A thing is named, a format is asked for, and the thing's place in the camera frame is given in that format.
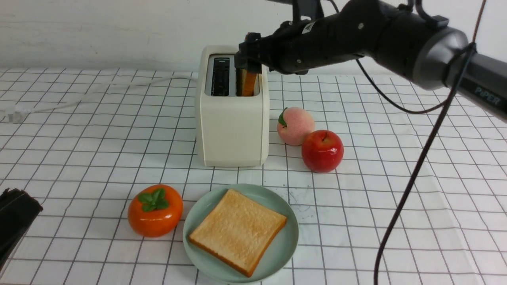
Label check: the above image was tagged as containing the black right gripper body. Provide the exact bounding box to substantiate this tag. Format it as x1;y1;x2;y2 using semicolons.
259;11;373;74

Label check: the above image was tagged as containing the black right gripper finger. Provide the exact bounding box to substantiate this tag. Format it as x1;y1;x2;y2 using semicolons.
234;32;263;74

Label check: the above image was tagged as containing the cream white toaster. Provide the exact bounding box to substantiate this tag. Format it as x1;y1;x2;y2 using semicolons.
195;45;270;167

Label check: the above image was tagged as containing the light green plate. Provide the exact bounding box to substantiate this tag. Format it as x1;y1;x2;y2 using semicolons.
183;184;299;285

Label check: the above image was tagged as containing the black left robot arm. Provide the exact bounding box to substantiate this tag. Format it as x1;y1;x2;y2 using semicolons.
0;188;43;269

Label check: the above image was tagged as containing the toast slice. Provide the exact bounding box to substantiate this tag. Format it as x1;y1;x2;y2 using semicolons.
188;189;288;277
240;70;257;96

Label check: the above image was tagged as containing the pink peach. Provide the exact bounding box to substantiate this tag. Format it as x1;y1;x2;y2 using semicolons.
277;106;315;146

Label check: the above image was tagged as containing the white grid tablecloth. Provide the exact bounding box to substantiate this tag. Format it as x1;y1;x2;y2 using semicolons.
0;69;506;285

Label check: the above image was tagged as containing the orange persimmon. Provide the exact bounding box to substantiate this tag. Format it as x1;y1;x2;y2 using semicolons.
127;184;183;238

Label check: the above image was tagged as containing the red apple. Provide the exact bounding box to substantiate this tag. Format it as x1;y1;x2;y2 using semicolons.
301;130;344;173

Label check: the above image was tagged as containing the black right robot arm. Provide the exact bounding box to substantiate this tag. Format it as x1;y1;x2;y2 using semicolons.
234;0;469;90

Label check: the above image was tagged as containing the white power cord with plug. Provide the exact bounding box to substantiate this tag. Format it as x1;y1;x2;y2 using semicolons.
3;75;198;124

